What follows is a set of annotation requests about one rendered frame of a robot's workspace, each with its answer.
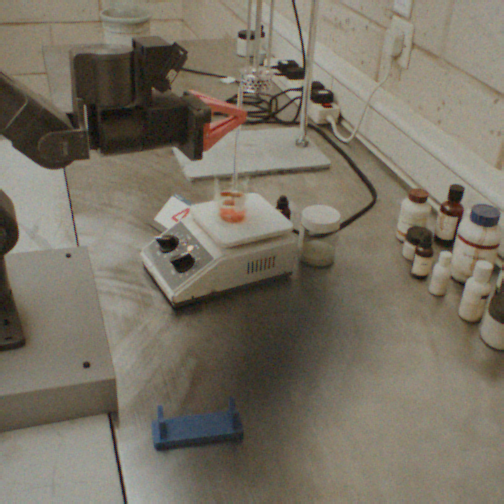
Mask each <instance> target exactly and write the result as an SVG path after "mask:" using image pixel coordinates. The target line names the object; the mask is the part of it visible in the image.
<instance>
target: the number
mask: <svg viewBox="0 0 504 504"><path fill-rule="evenodd" d="M190 215H191V214H190V206H188V205H186V204H185V203H183V202H181V201H180V200H178V199H176V198H175V197H172V199H171V200H170V201H169V202H168V204H167V205H166V206H165V208H164V209H163V210H162V212H161V213H160V214H159V216H158V218H159V219H161V220H162V221H164V222H166V223H167V224H169V225H170V226H173V225H174V224H175V223H177V222H178V221H179V220H181V219H182V218H185V217H187V216H190Z"/></svg>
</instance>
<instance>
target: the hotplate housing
mask: <svg viewBox="0 0 504 504"><path fill-rule="evenodd" d="M179 221H182V222H183V224H184V225H185V226H186V227H187V228H188V229H189V230H190V231H191V233H192V234H193V235H194V236H195V237H196V238H197V239H198V241H199V242H200V243H201V244H202V245H203V246H204V247H205V249H206V250H207V251H208V252H209V253H210V254H211V255H212V256H213V258H214V259H213V260H212V261H211V262H210V263H208V264H207V265H206V266H205V267H203V268H202V269H201V270H199V271H198V272H197V273H196V274H194V275H193V276H192V277H190V278H189V279H188V280H187V281H185V282H184V283H183V284H181V285H180V286H179V287H178V288H176V289H175V290H172V289H171V288H170V286H169V285H168V284H167V282H166V281H165V280H164V278H163V277H162V276H161V274H160V273H159V271H158V270H157V269H156V267H155V266H154V265H153V263H152V262H151V261H150V259H149V258H148V257H147V255H146V254H145V253H144V251H143V249H144V248H145V247H147V246H148V245H149V244H151V243H152V242H153V241H155V240H153V241H152V242H151V243H149V244H148V245H147V246H145V247H144V248H143V249H142V252H141V253H140V259H141V260H142V263H143V265H144V266H145V267H146V269H147V270H148V272H149V273H150V274H151V276H152V277H153V279H154V280H155V281H156V283H157V284H158V286H159V287H160V288H161V290H162V291H163V293H164V294H165V295H166V297H167V298H168V300H169V301H170V302H171V304H172V305H173V307H174V308H175V307H179V306H182V305H186V304H190V303H193V302H197V301H201V300H204V299H208V298H211V297H215V296H219V295H222V294H226V293H230V292H233V291H237V290H241V289H244V288H248V287H251V286H255V285H259V284H262V283H266V282H270V281H273V280H277V279H281V278H284V277H288V276H291V275H292V274H293V272H292V271H293V269H294V267H295V257H296V247H297V239H296V238H295V237H294V236H293V235H292V234H291V233H286V234H282V235H278V236H274V237H270V238H266V239H262V240H258V241H253V242H249V243H245V244H241V245H237V246H233V247H228V248H226V247H221V246H220V245H219V244H218V243H217V242H216V241H215V240H214V239H213V238H212V237H211V236H210V235H209V234H208V232H207V231H206V230H205V229H204V228H203V227H202V226H201V225H200V224H199V223H198V222H197V220H196V219H195V218H194V217H193V216H192V215H190V216H187V217H185V218H182V219H181V220H179ZM179 221H178V222H179ZM178 222H177V223H178ZM177 223H175V224H177ZM175 224H174V225H175ZM174 225H173V226H174ZM173 226H172V227H173ZM172 227H170V228H172ZM170 228H169V229H170ZM169 229H168V230H169ZM168 230H166V231H168ZM166 231H165V232H166ZM165 232H164V233H165ZM164 233H162V234H164ZM162 234H161V235H162Z"/></svg>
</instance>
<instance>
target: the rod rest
mask: <svg viewBox="0 0 504 504"><path fill-rule="evenodd" d="M151 428H152V437H153V445H154V447H155V448H165V447H173V446H181V445H189V444H197V443H204V442H212V441H220V440H228V439H236V438H242V437H243V435H244V429H243V425H242V421H241V417H240V413H239V411H238V410H236V406H235V398H234V397H229V407H228V411H224V412H216V413H207V414H199V415H191V416H182V417H174V418H165V419H164V415H163V405H158V406H157V420H153V421H152V422H151Z"/></svg>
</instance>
